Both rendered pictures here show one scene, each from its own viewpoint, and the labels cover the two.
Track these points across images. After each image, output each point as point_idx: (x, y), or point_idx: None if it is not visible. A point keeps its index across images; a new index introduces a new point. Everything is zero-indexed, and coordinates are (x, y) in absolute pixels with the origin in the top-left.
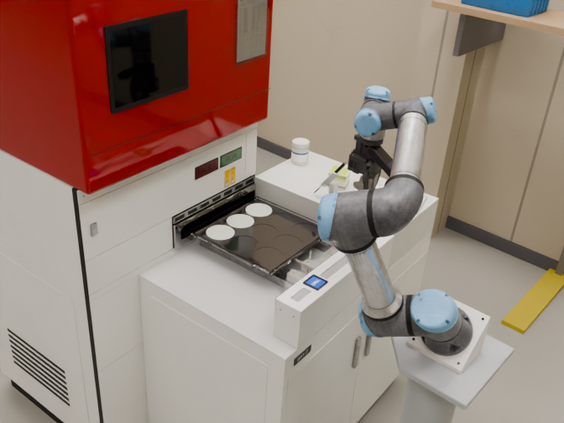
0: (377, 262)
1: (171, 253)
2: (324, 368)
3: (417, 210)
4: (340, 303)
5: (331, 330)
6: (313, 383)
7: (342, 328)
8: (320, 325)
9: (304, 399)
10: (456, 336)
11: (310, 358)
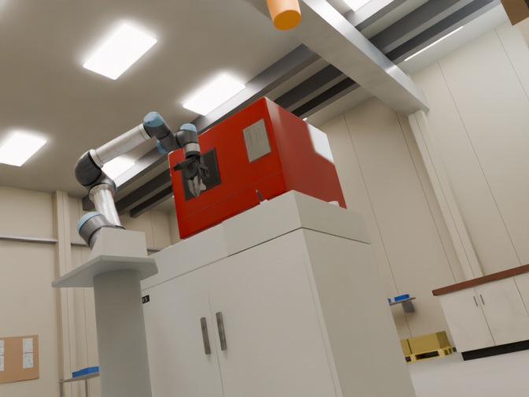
0: (96, 203)
1: None
2: (168, 328)
3: (79, 162)
4: (170, 270)
5: (168, 292)
6: (158, 337)
7: (179, 297)
8: (153, 281)
9: (152, 348)
10: (89, 242)
11: (150, 308)
